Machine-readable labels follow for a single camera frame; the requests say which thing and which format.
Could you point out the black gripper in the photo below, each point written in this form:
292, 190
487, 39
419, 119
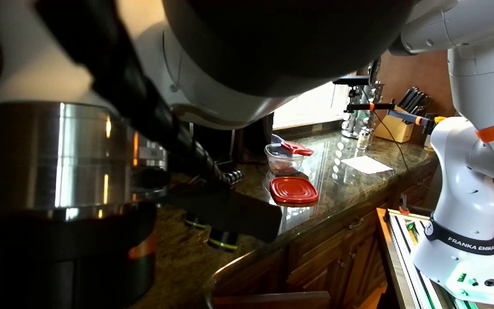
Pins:
69, 264

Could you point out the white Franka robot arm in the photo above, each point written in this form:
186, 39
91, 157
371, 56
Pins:
475, 190

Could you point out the small round dark cup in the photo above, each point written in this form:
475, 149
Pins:
223, 241
196, 221

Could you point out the flat red plastic lid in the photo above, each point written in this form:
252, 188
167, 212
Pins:
294, 191

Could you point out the clear container with red lid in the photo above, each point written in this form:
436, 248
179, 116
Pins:
283, 157

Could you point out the wooden base cabinet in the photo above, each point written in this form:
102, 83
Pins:
326, 252

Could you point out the white robot platform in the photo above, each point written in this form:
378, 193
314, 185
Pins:
424, 269

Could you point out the wooden knife block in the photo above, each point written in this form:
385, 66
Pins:
398, 126

